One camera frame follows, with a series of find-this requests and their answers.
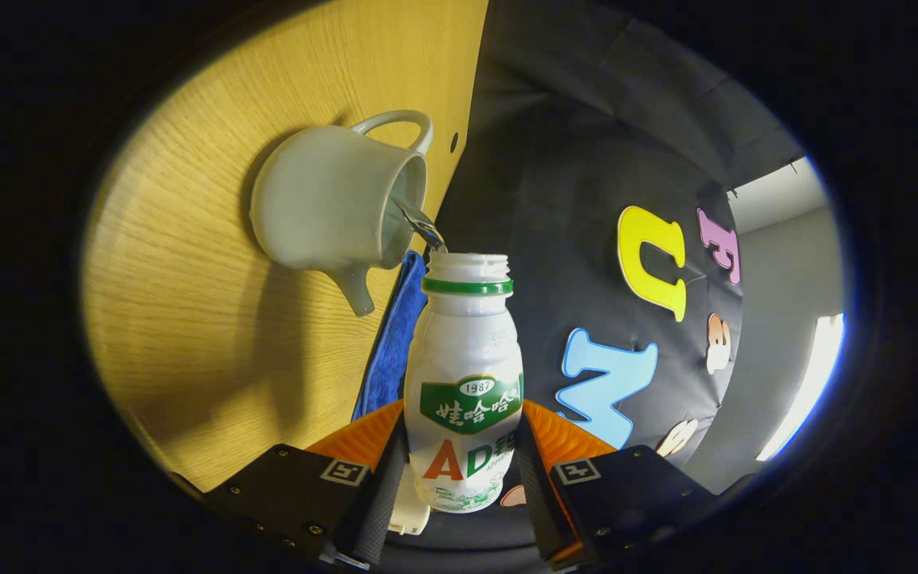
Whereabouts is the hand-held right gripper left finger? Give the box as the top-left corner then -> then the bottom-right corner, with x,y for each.
204,399 -> 412,571

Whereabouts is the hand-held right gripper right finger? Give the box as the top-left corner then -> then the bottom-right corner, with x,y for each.
516,399 -> 719,571

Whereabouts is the white water bottle green label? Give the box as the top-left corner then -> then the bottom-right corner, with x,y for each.
403,253 -> 525,515

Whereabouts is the clear water stream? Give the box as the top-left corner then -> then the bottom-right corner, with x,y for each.
394,198 -> 449,254

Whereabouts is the white teacup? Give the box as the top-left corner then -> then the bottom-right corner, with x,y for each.
249,109 -> 434,317

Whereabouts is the blue folded towel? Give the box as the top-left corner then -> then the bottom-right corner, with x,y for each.
351,250 -> 430,422

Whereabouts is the large ceiling light panel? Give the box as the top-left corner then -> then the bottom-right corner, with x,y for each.
755,313 -> 846,463

